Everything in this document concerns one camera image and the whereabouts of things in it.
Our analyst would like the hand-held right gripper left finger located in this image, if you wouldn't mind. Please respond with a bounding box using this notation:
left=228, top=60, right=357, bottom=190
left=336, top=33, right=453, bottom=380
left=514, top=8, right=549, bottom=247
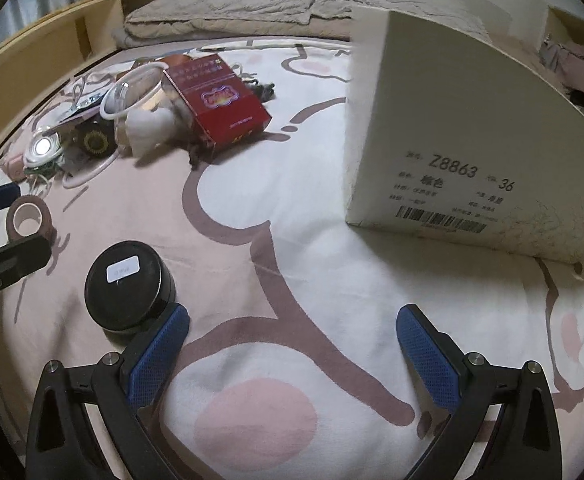
left=24, top=304, right=191, bottom=480

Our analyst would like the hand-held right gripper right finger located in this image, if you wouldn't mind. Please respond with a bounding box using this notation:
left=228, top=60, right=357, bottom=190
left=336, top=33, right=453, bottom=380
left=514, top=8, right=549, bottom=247
left=396, top=303, right=559, bottom=480

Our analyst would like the pink folding gadget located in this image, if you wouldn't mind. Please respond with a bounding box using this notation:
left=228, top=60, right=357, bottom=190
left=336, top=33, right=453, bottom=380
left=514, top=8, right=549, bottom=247
left=6, top=152, right=26, bottom=182

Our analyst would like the brown tape roll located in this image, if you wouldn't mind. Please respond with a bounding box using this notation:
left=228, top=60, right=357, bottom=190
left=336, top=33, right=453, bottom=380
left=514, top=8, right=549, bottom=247
left=5, top=197, right=56, bottom=242

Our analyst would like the black round jar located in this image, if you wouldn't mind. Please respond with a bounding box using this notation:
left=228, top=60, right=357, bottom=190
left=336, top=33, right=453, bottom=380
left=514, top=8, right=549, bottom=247
left=84, top=241, right=177, bottom=345

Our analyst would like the white silicone ring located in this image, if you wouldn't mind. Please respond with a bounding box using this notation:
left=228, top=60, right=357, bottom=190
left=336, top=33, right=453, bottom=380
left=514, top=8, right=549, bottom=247
left=100, top=64, right=169, bottom=133
left=63, top=149, right=122, bottom=189

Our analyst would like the white cardboard box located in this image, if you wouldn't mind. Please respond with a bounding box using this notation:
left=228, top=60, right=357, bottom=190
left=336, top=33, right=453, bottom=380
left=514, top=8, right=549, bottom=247
left=344, top=9, right=584, bottom=267

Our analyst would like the round silver compact mirror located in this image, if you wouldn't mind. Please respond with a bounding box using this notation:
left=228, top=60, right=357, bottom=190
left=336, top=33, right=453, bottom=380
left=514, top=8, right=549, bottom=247
left=23, top=131, right=66, bottom=170

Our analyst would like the black round gold-trim case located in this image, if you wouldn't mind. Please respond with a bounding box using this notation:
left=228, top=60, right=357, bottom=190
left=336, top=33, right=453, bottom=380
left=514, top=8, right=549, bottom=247
left=78, top=119, right=117, bottom=157

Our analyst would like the silver blue foil packet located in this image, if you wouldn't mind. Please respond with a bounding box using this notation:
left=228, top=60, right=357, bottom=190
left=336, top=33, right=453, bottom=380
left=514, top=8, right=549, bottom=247
left=69, top=92, right=103, bottom=117

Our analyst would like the wooden shelf unit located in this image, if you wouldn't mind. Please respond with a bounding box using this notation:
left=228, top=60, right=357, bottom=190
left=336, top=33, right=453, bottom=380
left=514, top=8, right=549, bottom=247
left=0, top=0, right=167, bottom=148

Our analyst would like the printed blanket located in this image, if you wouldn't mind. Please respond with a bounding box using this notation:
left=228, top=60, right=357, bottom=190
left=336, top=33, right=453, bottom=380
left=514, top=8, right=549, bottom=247
left=0, top=35, right=584, bottom=480

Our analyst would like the white plush heart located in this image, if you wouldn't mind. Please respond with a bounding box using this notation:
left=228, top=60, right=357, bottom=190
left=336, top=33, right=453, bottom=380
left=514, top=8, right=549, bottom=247
left=126, top=106, right=175, bottom=157

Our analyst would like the grey curtain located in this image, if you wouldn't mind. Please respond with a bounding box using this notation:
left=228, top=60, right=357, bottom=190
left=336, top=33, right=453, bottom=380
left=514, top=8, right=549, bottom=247
left=0, top=0, right=97, bottom=36

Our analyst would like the red printed box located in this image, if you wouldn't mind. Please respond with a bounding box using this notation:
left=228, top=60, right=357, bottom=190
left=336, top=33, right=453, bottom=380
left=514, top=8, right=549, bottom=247
left=163, top=54, right=273, bottom=155

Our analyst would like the multicolour crochet piece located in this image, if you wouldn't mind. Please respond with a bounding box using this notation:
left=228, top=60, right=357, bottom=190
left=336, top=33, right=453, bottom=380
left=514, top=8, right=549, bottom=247
left=244, top=77, right=279, bottom=105

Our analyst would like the pink clothes pile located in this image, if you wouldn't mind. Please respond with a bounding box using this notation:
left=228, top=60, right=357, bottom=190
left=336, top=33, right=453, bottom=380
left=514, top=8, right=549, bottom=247
left=539, top=35, right=584, bottom=126

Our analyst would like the wooden alcove shelf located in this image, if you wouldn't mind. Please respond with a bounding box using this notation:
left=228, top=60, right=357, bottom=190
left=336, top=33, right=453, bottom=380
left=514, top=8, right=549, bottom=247
left=542, top=4, right=584, bottom=52

